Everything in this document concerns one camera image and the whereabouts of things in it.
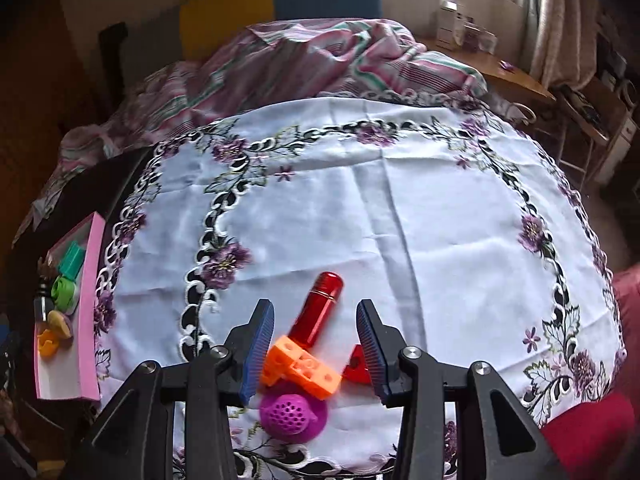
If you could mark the black headboard post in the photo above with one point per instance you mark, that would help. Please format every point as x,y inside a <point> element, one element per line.
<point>112,60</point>

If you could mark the purple tan toy piece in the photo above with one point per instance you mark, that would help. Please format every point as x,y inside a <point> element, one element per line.
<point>61,321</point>

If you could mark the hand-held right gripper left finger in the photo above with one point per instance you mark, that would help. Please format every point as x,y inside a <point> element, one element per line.
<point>257,350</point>

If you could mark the yellow toy piece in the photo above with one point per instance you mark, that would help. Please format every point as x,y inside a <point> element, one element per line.
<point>47,346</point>

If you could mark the red cloth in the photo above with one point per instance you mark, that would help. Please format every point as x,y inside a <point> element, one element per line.
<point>585,440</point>

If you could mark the yellow headboard panel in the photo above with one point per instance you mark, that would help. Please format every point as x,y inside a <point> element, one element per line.
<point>225,15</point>

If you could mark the black capped grey bottle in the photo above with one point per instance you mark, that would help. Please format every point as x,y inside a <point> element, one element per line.
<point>45,300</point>

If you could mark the storage rack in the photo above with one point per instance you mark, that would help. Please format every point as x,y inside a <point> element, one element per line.
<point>600,110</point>

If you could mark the white carton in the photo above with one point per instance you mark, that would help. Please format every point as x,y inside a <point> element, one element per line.
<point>450,22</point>

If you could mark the wooden desk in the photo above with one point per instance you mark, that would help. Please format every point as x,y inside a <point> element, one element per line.
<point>500,75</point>

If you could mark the green round toy piece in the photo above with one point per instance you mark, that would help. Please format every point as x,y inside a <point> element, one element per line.
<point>65,294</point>

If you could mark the white embroidered floral tablecloth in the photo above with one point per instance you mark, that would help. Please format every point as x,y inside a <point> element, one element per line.
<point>375,210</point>

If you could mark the small purple item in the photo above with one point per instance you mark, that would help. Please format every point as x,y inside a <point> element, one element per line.
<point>508,66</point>

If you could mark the red cylinder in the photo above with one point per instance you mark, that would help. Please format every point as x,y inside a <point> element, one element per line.
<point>320,310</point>

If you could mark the purple perforated ball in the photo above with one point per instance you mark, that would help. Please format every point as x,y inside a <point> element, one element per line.
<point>292,412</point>

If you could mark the pink rimmed white box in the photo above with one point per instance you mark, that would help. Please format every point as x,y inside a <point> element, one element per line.
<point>92,310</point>

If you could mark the pink cloth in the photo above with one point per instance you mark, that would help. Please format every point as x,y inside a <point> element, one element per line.
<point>627,310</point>

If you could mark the orange toy block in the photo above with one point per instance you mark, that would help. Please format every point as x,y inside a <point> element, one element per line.
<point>300,365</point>

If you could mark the wooden wardrobe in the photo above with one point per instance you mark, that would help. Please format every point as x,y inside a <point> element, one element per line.
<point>30,110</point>

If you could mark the red triangular toy piece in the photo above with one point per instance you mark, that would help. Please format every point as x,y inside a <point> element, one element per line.
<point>356,367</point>

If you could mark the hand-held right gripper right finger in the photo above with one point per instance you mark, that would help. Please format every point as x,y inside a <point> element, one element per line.
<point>372,350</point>

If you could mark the pink green striped blanket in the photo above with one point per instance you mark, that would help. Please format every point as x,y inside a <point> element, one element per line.
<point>300,60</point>

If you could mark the small jars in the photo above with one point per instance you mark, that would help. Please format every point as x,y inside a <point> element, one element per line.
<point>480,40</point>

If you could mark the grey headboard panel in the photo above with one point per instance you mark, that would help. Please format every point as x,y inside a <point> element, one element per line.
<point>152,50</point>

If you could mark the beige curtain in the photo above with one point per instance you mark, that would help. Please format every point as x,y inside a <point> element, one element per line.
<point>555,20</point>

